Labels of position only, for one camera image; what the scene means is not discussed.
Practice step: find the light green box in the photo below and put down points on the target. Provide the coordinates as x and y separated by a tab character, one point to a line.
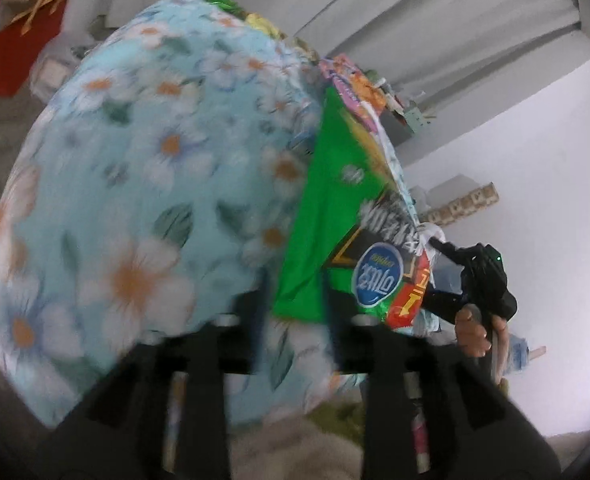
419	117

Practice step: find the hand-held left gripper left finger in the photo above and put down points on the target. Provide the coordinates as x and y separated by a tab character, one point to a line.
257	320

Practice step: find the orange snack bag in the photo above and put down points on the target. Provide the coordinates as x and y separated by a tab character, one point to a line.
355	82

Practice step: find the grey cabinet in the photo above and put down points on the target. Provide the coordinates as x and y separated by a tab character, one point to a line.
397	127

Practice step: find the person's right hand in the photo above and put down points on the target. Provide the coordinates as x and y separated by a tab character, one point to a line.
472	332

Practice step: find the white fluffy cloth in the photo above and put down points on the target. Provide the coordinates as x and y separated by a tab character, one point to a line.
295	450

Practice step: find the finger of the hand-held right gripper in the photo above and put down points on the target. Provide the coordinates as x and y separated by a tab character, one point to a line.
447	251
442	302

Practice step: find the red gift bag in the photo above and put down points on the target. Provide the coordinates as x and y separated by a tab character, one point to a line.
20	50

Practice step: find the floral blue tablecloth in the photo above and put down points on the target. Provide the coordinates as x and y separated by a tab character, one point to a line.
125	185

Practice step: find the grey curtain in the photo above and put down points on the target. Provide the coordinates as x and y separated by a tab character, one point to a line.
425	10

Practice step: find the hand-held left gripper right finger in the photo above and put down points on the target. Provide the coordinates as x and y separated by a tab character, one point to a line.
334	330

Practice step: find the green candy wrapper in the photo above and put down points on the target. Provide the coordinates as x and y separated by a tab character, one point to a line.
225	5

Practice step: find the green snack bag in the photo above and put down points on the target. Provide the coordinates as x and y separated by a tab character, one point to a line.
335	200

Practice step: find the patterned cardboard box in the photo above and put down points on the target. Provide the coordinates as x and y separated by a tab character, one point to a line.
470	202

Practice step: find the green fluffy cloth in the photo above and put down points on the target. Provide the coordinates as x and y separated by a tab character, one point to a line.
337	417

